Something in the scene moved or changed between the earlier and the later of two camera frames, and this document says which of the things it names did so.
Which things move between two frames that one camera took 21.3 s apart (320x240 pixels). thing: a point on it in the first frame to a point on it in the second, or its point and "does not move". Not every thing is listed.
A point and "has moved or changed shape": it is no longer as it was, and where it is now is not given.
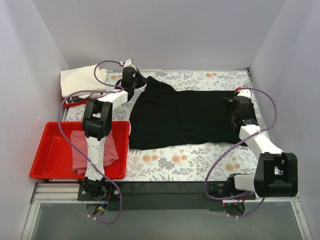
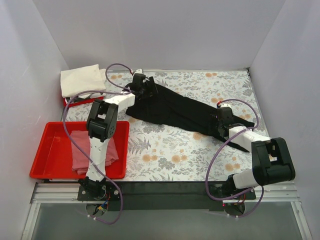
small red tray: x=75 y=103 does not move
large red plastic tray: x=54 y=158 does not move
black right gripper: x=227 y=107 to x=219 y=127
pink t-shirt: x=79 y=162 does not move
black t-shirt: x=162 y=117 has moved or changed shape
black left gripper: x=136 y=80 to x=148 y=85
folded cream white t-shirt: x=82 y=78 does not move
